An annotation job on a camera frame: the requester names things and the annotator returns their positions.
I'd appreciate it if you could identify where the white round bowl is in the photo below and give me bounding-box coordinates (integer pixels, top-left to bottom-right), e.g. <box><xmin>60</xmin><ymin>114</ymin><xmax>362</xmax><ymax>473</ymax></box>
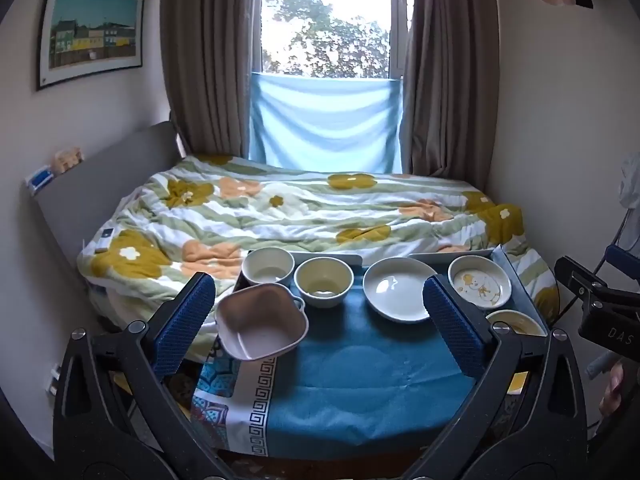
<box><xmin>241</xmin><ymin>247</ymin><xmax>296</xmax><ymax>288</ymax></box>

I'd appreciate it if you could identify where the yellow cartoon print plate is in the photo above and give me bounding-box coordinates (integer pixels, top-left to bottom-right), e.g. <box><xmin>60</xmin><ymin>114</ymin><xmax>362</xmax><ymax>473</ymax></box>
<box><xmin>447</xmin><ymin>255</ymin><xmax>513</xmax><ymax>310</ymax></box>

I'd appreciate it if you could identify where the framed landscape picture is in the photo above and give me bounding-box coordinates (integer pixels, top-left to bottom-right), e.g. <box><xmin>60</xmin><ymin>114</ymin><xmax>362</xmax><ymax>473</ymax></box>
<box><xmin>36</xmin><ymin>0</ymin><xmax>146</xmax><ymax>92</ymax></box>

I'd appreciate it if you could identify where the beige plush toy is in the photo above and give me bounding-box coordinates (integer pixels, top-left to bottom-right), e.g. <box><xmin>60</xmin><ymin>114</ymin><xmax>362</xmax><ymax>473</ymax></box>
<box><xmin>52</xmin><ymin>147</ymin><xmax>86</xmax><ymax>177</ymax></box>

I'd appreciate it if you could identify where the cream round bowl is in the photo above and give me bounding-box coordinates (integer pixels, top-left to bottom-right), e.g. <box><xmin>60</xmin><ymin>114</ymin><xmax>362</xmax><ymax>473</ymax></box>
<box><xmin>294</xmin><ymin>256</ymin><xmax>355</xmax><ymax>309</ymax></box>

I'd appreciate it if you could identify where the blue patterned tablecloth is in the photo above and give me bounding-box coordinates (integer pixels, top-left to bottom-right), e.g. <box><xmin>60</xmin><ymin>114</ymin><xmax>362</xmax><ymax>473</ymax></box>
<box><xmin>192</xmin><ymin>280</ymin><xmax>533</xmax><ymax>461</ymax></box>

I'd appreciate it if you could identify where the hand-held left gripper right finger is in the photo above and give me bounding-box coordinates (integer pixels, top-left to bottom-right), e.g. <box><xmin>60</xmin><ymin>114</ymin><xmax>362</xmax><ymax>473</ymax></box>
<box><xmin>404</xmin><ymin>275</ymin><xmax>587</xmax><ymax>467</ymax></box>

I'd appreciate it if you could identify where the window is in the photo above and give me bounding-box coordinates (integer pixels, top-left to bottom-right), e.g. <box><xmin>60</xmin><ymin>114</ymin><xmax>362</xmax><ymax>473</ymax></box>
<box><xmin>260</xmin><ymin>0</ymin><xmax>417</xmax><ymax>82</ymax></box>

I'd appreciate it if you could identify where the floral blanket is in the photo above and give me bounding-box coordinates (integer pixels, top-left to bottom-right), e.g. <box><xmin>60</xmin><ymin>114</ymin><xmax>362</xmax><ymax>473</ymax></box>
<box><xmin>77</xmin><ymin>155</ymin><xmax>561</xmax><ymax>358</ymax></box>

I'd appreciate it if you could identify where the cream shallow bowl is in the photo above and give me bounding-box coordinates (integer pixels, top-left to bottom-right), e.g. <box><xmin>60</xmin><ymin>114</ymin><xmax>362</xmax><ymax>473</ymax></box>
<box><xmin>485</xmin><ymin>309</ymin><xmax>548</xmax><ymax>338</ymax></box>

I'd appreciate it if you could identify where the person's right hand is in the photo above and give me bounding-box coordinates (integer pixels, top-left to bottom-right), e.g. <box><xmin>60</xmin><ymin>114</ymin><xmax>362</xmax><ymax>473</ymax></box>
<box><xmin>599</xmin><ymin>360</ymin><xmax>627</xmax><ymax>418</ymax></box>

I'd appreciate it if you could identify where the pink square bowl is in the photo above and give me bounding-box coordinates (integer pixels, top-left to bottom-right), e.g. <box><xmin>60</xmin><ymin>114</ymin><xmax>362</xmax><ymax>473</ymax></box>
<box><xmin>214</xmin><ymin>282</ymin><xmax>308</xmax><ymax>361</ymax></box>

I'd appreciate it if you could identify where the brown curtain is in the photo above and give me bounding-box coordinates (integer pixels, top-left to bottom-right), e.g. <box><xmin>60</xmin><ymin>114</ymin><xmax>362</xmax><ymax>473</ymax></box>
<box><xmin>160</xmin><ymin>0</ymin><xmax>266</xmax><ymax>159</ymax></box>
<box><xmin>397</xmin><ymin>0</ymin><xmax>507</xmax><ymax>196</ymax></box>

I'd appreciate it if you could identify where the blue white box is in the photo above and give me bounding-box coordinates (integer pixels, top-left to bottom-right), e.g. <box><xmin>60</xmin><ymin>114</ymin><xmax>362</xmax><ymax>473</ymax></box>
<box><xmin>27</xmin><ymin>165</ymin><xmax>58</xmax><ymax>197</ymax></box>

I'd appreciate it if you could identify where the pale blue board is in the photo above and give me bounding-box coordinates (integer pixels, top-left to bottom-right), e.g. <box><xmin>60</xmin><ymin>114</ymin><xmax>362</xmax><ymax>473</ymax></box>
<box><xmin>492</xmin><ymin>245</ymin><xmax>535</xmax><ymax>315</ymax></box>

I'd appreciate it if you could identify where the grey headboard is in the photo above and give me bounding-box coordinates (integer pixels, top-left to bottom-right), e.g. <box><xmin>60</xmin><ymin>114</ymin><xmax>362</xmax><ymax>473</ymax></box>
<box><xmin>22</xmin><ymin>121</ymin><xmax>190</xmax><ymax>281</ymax></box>

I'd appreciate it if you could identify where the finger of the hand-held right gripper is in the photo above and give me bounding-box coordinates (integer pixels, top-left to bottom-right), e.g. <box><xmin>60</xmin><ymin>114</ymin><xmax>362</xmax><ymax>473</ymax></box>
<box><xmin>554</xmin><ymin>256</ymin><xmax>610</xmax><ymax>306</ymax></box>

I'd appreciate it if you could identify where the grey white tray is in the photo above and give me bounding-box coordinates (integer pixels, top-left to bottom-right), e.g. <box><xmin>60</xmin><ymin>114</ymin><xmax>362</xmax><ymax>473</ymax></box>
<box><xmin>234</xmin><ymin>250</ymin><xmax>363</xmax><ymax>295</ymax></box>
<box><xmin>407</xmin><ymin>247</ymin><xmax>497</xmax><ymax>265</ymax></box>

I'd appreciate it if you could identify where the white bag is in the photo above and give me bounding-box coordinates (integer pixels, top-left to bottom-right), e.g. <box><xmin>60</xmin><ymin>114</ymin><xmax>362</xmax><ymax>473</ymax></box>
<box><xmin>620</xmin><ymin>155</ymin><xmax>640</xmax><ymax>211</ymax></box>

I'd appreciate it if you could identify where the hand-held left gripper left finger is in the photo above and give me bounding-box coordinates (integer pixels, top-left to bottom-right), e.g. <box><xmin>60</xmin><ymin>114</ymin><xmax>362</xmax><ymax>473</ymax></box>
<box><xmin>52</xmin><ymin>273</ymin><xmax>222</xmax><ymax>467</ymax></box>

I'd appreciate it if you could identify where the light blue window cloth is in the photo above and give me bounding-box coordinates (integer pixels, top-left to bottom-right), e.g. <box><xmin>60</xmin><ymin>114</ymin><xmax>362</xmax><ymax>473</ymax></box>
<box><xmin>248</xmin><ymin>72</ymin><xmax>405</xmax><ymax>174</ymax></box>

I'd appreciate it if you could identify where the white round plate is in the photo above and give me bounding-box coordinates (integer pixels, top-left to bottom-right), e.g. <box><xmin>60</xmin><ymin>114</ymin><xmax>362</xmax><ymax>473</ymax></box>
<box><xmin>362</xmin><ymin>256</ymin><xmax>442</xmax><ymax>323</ymax></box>

